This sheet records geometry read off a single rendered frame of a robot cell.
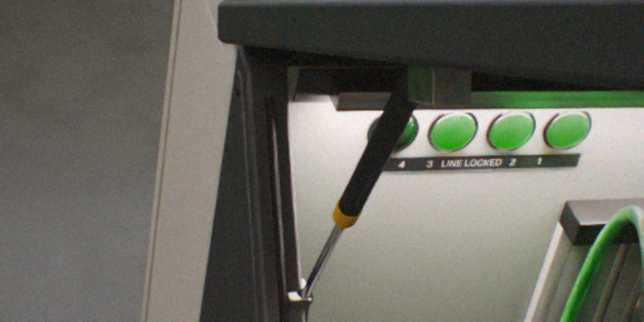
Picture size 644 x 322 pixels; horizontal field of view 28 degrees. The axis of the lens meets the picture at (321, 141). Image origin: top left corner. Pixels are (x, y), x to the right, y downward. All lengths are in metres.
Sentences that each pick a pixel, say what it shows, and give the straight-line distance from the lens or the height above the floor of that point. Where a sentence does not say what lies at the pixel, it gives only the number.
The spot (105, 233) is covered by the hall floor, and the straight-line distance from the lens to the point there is 3.18.
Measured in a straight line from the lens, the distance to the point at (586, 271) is 1.25.
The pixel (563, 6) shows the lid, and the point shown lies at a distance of 0.51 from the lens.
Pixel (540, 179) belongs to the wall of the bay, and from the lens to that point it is 1.28.
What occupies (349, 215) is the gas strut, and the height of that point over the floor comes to 1.47.
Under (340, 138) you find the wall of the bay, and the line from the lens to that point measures 1.17.
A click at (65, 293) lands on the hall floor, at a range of 3.00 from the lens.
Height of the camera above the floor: 2.02
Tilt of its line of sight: 34 degrees down
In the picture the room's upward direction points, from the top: 11 degrees clockwise
